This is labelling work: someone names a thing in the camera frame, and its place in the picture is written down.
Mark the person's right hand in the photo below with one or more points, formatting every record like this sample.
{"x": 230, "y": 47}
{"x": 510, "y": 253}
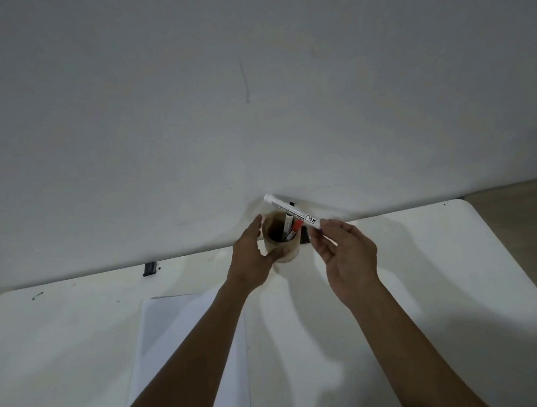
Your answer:
{"x": 351, "y": 262}

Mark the person's left hand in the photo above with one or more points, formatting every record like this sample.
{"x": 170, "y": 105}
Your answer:
{"x": 247, "y": 261}

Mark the person's right thumb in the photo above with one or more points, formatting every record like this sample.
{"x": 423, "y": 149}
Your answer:
{"x": 321, "y": 247}

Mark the person's left thumb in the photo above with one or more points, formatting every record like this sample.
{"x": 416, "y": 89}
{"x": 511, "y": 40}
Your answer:
{"x": 254, "y": 231}

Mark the beige cylindrical pen holder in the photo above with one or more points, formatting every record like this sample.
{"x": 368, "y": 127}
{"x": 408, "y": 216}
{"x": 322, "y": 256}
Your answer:
{"x": 279, "y": 241}

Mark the white marker pen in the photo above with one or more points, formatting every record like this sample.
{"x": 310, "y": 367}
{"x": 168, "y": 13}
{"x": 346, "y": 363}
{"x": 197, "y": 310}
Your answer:
{"x": 291, "y": 212}

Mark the person's right forearm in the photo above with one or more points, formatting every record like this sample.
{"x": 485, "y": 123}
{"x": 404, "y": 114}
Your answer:
{"x": 409, "y": 353}

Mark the red capped marker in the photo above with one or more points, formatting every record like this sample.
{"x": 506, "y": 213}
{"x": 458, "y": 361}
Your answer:
{"x": 293, "y": 230}

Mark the black table clamp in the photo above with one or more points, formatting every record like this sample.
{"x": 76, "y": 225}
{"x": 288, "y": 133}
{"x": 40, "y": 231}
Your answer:
{"x": 149, "y": 269}

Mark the white paper sheet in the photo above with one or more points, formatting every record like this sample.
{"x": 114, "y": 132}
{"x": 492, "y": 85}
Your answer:
{"x": 186, "y": 349}

